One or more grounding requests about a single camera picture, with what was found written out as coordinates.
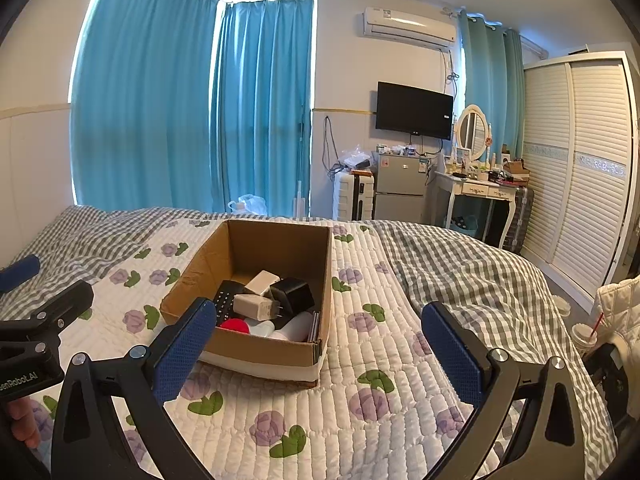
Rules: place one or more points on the cardboard box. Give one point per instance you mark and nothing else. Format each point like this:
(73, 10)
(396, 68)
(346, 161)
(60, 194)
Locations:
(260, 352)

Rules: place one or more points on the black charger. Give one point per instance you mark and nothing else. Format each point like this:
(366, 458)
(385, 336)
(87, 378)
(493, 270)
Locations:
(292, 295)

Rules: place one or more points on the white air conditioner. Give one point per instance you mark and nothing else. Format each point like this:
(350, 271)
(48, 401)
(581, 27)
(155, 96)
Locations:
(410, 27)

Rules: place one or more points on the white square charger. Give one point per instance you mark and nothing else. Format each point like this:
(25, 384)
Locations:
(252, 306)

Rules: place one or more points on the clear plastic bag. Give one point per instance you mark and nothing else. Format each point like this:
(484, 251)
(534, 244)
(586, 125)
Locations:
(356, 157)

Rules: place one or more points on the grey checked blanket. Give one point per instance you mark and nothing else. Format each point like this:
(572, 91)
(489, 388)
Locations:
(475, 270)

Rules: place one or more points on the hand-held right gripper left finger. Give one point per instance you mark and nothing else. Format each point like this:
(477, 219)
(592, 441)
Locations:
(185, 350)

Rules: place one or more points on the black wall television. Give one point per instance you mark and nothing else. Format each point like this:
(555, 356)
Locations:
(415, 110)

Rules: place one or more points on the oval white mirror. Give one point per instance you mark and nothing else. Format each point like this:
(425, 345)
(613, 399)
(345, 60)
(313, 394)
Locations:
(472, 132)

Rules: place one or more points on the cup with red straw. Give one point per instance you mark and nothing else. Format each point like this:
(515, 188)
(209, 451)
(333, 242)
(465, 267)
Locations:
(582, 337)

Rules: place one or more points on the silver suitcase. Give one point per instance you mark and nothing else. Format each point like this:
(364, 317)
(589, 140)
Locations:
(520, 215)

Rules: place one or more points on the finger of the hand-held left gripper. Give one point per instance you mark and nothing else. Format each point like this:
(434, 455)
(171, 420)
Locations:
(70, 300)
(20, 270)

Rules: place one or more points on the white louvred wardrobe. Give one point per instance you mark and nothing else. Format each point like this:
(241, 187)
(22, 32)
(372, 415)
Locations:
(575, 170)

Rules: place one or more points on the pale blue earbuds case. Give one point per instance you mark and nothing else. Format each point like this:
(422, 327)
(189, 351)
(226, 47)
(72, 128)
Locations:
(295, 325)

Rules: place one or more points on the group of cosmetic bottles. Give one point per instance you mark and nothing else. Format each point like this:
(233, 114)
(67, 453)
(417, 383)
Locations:
(475, 170)

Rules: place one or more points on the white suitcase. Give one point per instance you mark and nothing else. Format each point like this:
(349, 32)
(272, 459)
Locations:
(352, 197)

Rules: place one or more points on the wide blue curtain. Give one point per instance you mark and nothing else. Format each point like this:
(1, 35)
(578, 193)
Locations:
(145, 85)

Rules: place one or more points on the person's left hand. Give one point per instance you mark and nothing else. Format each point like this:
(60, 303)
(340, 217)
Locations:
(22, 420)

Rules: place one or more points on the narrow blue curtain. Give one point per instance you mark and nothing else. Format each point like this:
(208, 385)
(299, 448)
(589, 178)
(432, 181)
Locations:
(492, 70)

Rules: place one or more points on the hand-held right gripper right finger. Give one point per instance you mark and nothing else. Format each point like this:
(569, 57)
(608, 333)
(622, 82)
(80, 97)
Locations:
(450, 355)

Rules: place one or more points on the black remote control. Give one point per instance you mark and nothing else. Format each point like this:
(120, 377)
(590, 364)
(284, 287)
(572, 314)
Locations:
(226, 300)

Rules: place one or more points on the white dressing table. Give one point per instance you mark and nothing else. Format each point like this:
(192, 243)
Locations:
(475, 191)

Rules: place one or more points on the white rounded charger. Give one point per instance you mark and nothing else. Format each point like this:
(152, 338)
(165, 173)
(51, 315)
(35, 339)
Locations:
(262, 282)

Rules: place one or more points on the white plastic bag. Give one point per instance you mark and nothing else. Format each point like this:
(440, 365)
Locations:
(250, 205)

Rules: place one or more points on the white bottle with red cap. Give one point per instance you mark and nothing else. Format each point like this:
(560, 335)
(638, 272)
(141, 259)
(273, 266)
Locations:
(237, 326)

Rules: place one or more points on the silver fridge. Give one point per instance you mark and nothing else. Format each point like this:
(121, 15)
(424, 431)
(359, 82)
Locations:
(400, 185)

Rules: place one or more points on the white quilted jacket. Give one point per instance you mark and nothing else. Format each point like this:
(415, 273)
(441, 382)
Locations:
(620, 310)

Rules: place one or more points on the teal storage basket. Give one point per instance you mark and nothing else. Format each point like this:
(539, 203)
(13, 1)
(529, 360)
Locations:
(462, 224)

